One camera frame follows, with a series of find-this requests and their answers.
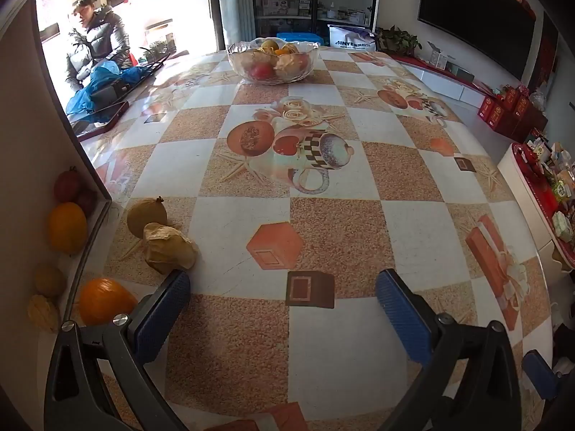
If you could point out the black television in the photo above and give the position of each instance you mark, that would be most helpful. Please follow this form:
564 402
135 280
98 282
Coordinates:
471 9

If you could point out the white printed bag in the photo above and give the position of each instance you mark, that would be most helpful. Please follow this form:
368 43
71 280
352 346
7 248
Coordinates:
352 38

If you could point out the grey curtain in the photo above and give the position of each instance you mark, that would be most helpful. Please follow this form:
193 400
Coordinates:
233 4

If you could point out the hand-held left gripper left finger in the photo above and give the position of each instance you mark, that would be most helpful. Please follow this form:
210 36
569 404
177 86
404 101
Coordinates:
161 318

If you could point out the small white box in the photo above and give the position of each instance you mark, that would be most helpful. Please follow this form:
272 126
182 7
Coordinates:
438 56

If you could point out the red smartphone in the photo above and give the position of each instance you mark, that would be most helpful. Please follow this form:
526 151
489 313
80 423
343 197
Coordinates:
101 119

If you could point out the tan round fruit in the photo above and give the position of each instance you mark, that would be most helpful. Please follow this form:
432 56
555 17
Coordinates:
49 279
146 217

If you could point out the dark red round fruit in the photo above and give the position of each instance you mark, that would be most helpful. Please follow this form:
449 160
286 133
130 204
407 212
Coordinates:
86 202

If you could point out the white shallow tray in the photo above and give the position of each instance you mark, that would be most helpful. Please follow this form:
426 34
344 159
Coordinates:
27 143

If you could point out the checkered printed tablecloth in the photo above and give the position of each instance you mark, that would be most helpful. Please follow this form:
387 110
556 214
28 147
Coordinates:
337 233

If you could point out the black device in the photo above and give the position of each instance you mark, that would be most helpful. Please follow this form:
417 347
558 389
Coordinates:
110 92

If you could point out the blue plastic stool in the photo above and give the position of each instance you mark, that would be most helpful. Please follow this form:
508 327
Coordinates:
296 37

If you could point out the white side table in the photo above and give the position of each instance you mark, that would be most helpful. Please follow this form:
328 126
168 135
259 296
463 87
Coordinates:
510 175

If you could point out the white television console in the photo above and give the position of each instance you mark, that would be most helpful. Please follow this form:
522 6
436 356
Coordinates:
449 83

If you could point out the green potted plant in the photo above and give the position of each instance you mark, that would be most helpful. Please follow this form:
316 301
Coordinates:
397 40

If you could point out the red snack tray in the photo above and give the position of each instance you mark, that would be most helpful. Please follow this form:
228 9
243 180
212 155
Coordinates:
546 197

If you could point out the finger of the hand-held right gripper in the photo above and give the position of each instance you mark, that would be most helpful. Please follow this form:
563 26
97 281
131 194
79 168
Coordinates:
540 375

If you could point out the blue gloves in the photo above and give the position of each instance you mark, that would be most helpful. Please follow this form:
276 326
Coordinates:
103 83

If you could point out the red apple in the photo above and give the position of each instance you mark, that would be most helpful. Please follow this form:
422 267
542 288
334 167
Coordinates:
261 71

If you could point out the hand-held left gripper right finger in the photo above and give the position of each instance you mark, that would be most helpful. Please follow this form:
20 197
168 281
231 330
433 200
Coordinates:
402 318

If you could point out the glass fruit bowl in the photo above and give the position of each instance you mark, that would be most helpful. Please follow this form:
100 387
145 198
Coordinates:
242 65

